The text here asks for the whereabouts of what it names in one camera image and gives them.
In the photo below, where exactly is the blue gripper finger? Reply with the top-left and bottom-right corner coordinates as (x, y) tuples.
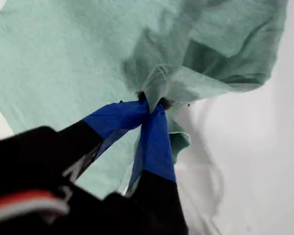
(56, 94), (150, 182)
(127, 97), (188, 235)

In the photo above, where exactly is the pale green T-shirt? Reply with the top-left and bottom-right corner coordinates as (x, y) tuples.
(0, 0), (291, 200)

